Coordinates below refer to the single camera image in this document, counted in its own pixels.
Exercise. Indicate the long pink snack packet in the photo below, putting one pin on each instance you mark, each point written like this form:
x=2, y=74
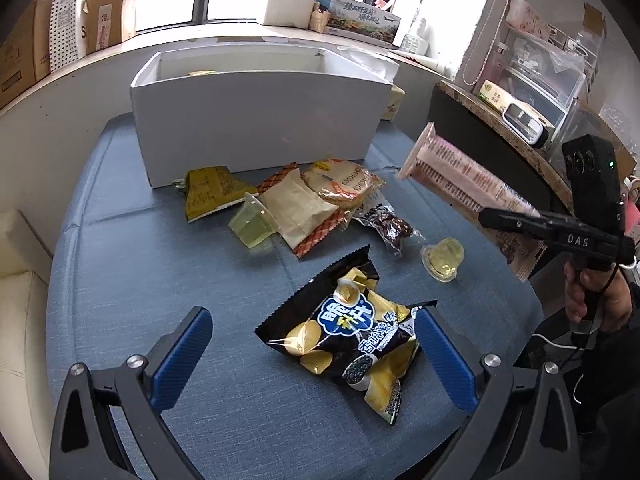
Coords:
x=460, y=175

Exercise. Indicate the small woven basket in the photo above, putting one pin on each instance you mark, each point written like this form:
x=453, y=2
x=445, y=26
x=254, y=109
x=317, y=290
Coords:
x=320, y=19

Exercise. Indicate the yellow tissue box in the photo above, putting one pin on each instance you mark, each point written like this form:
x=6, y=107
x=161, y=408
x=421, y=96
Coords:
x=395, y=102

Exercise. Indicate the white plastic bottle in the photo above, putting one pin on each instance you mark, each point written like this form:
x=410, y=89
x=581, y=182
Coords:
x=416, y=40

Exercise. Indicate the yellow and white tissue pack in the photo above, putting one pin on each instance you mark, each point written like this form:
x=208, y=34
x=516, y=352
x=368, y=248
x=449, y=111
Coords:
x=502, y=97

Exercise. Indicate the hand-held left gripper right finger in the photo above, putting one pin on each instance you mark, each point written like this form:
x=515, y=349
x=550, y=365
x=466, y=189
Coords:
x=445, y=360

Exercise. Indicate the small open cardboard carton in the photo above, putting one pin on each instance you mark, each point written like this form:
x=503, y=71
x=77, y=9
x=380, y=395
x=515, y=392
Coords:
x=595, y=20

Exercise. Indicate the blue tablecloth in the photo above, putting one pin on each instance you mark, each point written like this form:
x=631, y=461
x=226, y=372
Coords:
x=150, y=285

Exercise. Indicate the white and black device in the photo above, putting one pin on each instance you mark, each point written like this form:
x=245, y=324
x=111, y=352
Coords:
x=525, y=125

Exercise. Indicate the black chip bag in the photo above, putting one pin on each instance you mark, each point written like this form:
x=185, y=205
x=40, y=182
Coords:
x=350, y=345

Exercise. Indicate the dotted white paper bag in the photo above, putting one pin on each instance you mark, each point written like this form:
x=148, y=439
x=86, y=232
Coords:
x=67, y=15

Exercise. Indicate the large brown cardboard box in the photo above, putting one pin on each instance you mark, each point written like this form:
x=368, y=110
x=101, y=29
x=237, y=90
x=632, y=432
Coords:
x=20, y=55

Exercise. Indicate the white tube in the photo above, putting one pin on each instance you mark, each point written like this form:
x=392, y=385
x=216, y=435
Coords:
x=435, y=62

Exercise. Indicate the beige packet with orange edges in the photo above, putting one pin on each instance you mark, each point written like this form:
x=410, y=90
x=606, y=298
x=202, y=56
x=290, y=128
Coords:
x=300, y=210

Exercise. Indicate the small brown cardboard box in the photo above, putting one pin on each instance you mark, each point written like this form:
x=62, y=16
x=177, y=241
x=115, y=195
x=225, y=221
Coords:
x=110, y=20

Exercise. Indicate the dark red dates packet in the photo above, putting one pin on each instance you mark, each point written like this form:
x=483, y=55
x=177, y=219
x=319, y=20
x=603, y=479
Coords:
x=390, y=222

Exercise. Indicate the pink tissue pack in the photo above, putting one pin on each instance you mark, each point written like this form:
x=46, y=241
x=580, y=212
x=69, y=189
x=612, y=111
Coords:
x=527, y=17

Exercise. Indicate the round rice cracker packet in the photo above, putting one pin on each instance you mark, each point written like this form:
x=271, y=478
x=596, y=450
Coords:
x=340, y=180

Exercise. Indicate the mustard yellow snack packet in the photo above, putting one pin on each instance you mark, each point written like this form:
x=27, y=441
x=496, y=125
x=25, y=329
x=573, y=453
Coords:
x=210, y=190

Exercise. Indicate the cream sofa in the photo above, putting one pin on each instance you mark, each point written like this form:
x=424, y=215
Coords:
x=20, y=320

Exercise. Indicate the clear plastic storage drawers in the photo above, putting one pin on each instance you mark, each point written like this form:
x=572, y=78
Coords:
x=540, y=70

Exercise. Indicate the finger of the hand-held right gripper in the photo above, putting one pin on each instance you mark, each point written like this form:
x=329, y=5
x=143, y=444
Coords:
x=520, y=222

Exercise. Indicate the white cardboard box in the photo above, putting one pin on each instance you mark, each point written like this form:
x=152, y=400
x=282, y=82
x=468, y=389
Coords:
x=260, y=120

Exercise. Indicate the clear jelly cup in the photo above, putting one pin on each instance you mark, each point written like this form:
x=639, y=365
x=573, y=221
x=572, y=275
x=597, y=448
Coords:
x=252, y=222
x=442, y=260

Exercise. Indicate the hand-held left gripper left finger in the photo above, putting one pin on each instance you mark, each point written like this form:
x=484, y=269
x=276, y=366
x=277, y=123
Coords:
x=180, y=355

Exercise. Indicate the person's right hand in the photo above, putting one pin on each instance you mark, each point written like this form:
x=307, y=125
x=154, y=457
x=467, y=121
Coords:
x=617, y=297

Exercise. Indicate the long printed landscape box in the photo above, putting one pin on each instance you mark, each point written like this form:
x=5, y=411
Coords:
x=365, y=20

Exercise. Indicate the white windowsill box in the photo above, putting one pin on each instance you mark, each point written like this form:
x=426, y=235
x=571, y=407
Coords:
x=287, y=5

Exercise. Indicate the clear plastic container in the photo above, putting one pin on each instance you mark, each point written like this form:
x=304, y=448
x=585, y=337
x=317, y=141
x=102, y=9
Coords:
x=595, y=120

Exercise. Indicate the dark cabinet with stone top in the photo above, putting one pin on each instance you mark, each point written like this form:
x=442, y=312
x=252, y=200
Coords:
x=460, y=110

